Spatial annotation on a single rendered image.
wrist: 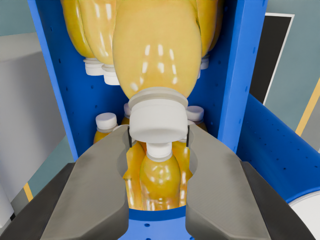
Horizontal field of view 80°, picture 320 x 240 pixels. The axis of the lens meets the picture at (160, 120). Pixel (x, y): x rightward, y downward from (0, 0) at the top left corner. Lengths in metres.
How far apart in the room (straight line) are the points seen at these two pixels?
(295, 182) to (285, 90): 1.13
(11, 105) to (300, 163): 0.80
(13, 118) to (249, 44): 0.49
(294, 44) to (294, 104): 0.46
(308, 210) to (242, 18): 0.61
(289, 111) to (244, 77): 1.63
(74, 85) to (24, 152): 0.28
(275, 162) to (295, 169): 0.06
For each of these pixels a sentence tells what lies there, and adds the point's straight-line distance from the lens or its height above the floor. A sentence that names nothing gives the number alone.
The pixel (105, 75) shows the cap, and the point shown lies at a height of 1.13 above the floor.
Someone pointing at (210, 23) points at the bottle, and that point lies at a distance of 0.27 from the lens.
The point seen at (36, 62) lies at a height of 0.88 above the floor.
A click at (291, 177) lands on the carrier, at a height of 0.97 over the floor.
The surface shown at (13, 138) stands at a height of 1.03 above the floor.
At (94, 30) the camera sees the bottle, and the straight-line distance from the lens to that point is 0.26.
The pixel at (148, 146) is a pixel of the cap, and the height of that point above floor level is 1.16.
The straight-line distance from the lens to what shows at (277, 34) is 1.42.
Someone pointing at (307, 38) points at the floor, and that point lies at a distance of 1.70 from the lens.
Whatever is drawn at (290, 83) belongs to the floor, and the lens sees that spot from 1.74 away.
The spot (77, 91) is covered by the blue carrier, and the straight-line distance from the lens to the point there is 0.37.
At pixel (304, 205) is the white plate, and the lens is 0.69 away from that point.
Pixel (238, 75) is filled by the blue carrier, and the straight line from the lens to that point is 0.21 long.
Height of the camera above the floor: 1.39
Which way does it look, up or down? 62 degrees down
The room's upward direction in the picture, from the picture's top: 179 degrees counter-clockwise
